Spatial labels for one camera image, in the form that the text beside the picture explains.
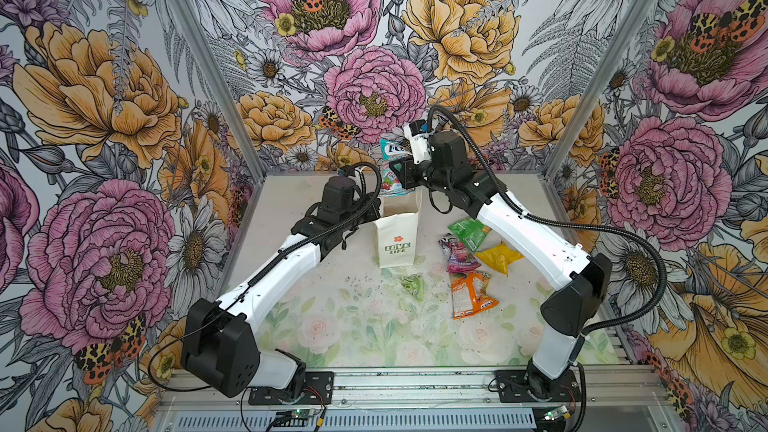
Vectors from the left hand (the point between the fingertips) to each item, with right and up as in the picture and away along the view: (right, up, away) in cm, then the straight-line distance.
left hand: (381, 209), depth 81 cm
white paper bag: (+4, -5, -2) cm, 7 cm away
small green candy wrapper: (+10, -22, +6) cm, 25 cm away
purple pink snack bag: (+23, -15, +11) cm, 30 cm away
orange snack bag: (+25, -24, +4) cm, 34 cm away
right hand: (+4, +9, -6) cm, 12 cm away
